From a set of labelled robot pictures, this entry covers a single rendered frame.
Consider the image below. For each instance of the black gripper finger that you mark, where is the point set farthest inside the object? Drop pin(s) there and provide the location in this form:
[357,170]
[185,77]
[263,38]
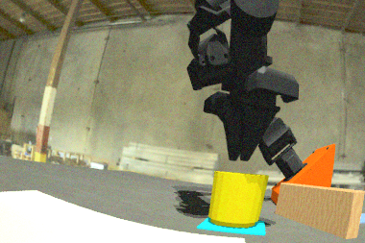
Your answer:
[255,120]
[232,124]

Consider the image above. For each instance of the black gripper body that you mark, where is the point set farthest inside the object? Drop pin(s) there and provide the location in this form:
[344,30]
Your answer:
[261,83]

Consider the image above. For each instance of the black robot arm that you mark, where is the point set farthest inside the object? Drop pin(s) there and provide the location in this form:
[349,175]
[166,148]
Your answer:
[251,20]

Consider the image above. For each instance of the yellow cup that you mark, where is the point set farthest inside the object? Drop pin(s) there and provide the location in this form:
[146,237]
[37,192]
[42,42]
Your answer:
[236,199]

